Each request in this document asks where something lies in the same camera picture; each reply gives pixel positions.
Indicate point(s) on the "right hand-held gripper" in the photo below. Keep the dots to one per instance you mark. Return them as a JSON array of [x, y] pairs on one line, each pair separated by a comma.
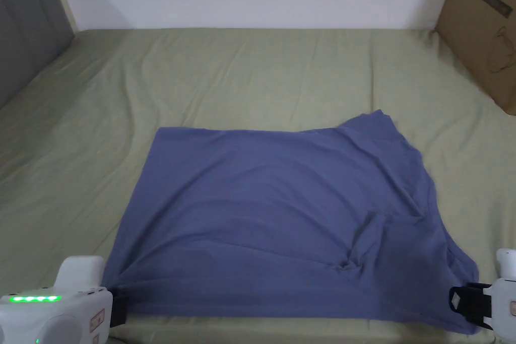
[[504, 299]]

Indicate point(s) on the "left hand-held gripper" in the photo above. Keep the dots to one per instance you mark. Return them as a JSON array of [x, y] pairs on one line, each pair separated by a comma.
[[60, 311]]

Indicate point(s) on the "blue shirt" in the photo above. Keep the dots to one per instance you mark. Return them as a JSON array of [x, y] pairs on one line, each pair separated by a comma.
[[274, 215]]

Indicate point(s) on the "brown cardboard carton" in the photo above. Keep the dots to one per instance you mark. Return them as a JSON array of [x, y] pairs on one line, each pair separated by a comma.
[[483, 29]]

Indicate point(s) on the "grey padded headboard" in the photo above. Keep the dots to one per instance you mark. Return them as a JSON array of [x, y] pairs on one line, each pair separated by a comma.
[[28, 21]]

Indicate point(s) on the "bed with pale green sheet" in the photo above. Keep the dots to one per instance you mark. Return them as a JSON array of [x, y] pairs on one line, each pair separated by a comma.
[[258, 78]]

